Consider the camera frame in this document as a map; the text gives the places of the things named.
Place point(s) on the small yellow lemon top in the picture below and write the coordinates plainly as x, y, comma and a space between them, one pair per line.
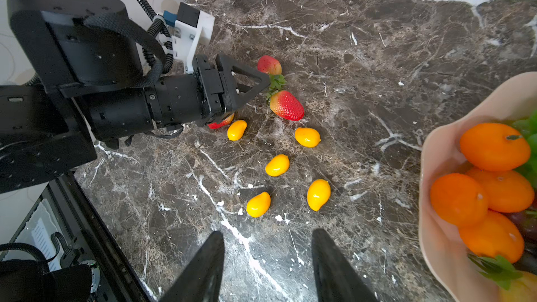
307, 137

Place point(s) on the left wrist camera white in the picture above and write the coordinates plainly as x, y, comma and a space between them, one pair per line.
188, 28

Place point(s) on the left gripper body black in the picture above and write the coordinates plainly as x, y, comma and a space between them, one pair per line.
214, 80

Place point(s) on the orange mandarin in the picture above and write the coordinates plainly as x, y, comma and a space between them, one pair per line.
495, 147
459, 200
495, 235
508, 191

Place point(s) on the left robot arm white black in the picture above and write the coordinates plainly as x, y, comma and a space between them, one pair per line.
101, 77

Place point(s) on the small yellow lemon front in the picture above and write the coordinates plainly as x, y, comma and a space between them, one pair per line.
259, 205

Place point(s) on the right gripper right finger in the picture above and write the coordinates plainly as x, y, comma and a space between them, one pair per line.
335, 279

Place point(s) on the small yellow lemon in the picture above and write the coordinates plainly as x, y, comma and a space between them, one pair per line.
236, 130
307, 137
318, 194
277, 166
259, 205

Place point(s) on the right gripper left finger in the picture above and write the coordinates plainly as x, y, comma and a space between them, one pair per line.
201, 279

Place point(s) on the strawberry red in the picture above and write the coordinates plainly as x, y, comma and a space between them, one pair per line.
269, 65
283, 103
514, 285

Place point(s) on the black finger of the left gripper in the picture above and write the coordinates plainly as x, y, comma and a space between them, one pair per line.
240, 82

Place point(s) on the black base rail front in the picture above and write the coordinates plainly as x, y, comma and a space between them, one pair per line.
89, 237

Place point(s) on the red grape bunch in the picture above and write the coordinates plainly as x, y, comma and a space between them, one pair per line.
525, 221

